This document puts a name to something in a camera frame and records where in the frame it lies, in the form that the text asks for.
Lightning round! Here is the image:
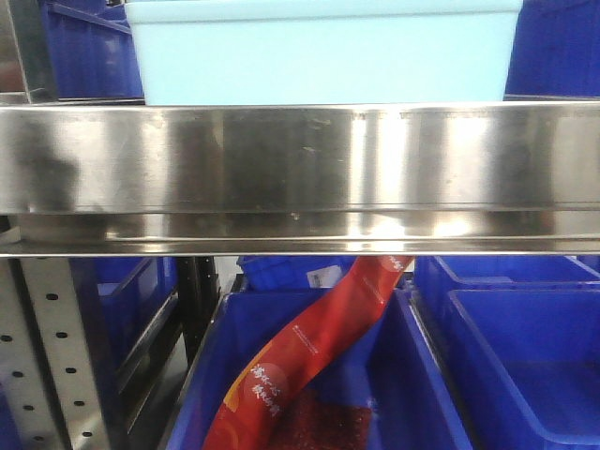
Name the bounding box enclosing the light blue plastic bin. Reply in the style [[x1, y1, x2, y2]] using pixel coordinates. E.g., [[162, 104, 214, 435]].
[[125, 1, 522, 105]]

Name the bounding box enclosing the dark blue bin rear labelled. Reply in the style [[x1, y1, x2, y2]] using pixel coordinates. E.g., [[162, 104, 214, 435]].
[[237, 255, 356, 291]]

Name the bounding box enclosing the dark blue bin rear right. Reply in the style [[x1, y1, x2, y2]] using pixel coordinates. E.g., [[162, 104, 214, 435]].
[[413, 255, 599, 302]]

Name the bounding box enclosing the dark blue bin with bag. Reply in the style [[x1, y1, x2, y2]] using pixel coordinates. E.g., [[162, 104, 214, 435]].
[[166, 290, 472, 449]]

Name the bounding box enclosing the red snack bag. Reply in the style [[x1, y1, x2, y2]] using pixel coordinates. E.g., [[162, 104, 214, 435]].
[[202, 255, 413, 449]]

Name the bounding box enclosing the dark blue bin lower left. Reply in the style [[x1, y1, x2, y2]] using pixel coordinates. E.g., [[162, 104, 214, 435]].
[[93, 257, 177, 367]]

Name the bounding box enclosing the dark blue bin upper left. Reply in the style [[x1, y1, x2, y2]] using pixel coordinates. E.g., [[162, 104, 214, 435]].
[[38, 0, 143, 98]]

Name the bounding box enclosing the dark blue bin lower right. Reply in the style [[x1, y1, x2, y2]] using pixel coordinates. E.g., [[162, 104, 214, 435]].
[[444, 291, 599, 449]]

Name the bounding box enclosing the dark blue bin upper right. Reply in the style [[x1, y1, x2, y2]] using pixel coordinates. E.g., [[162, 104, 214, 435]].
[[505, 1, 599, 97]]

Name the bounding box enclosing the right shelf steel front rail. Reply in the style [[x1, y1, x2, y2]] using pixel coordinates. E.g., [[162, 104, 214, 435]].
[[1, 100, 599, 257]]

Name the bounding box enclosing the perforated steel upright post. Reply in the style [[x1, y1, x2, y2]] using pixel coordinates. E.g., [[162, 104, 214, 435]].
[[1, 258, 128, 449]]

